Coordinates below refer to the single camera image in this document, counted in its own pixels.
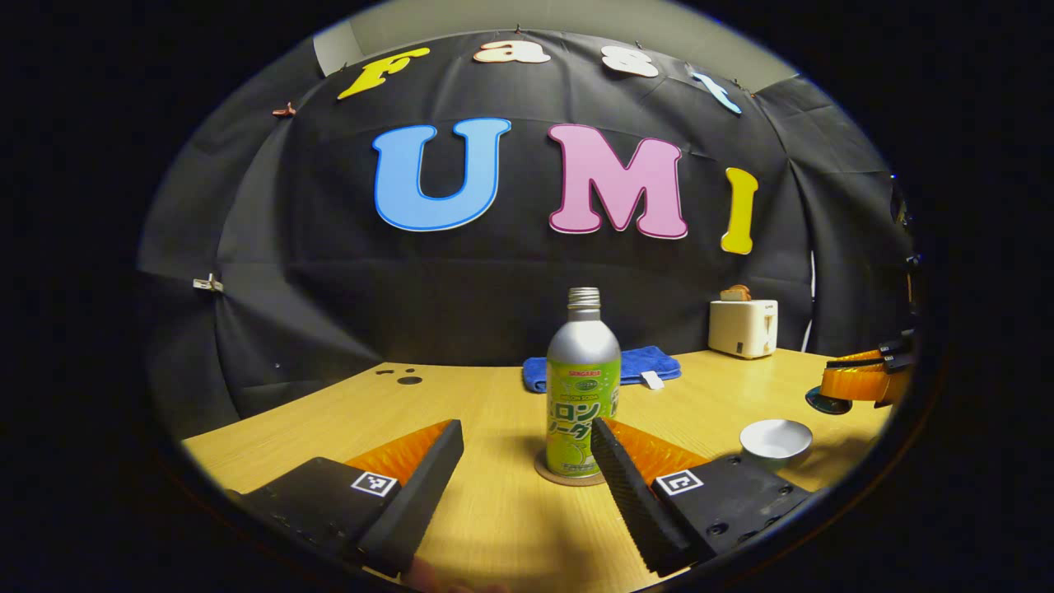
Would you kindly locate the silver metal clip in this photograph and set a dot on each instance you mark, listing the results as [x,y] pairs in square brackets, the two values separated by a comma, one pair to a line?
[207,284]

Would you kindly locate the silver green water bottle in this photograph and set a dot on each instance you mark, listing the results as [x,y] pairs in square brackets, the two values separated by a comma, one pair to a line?
[583,354]

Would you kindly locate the toast slice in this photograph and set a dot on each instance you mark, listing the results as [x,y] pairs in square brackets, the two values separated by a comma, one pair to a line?
[735,293]

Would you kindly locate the round brown coaster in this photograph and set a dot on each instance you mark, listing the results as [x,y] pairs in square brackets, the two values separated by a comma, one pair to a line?
[540,468]

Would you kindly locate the folded blue towel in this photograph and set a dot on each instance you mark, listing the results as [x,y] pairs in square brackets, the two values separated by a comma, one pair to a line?
[650,362]

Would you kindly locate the black backdrop cloth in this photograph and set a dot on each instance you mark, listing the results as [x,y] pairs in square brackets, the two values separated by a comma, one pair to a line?
[329,280]

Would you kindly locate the white teacup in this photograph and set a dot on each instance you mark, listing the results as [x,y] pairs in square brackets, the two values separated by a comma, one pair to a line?
[774,436]

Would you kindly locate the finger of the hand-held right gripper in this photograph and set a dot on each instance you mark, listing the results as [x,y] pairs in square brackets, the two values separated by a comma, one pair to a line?
[860,385]
[873,361]

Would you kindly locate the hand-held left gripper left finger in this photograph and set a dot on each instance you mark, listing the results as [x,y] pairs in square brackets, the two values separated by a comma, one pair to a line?
[416,502]

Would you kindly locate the white toaster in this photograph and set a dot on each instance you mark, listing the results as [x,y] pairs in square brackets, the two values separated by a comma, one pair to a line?
[741,329]

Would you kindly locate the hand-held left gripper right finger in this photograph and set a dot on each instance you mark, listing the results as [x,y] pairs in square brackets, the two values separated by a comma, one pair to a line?
[630,502]

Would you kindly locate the copper metal clip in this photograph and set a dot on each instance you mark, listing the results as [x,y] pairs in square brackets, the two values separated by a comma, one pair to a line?
[285,109]

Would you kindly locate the dark blue teacup lid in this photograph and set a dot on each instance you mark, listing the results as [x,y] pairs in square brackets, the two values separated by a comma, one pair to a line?
[827,403]

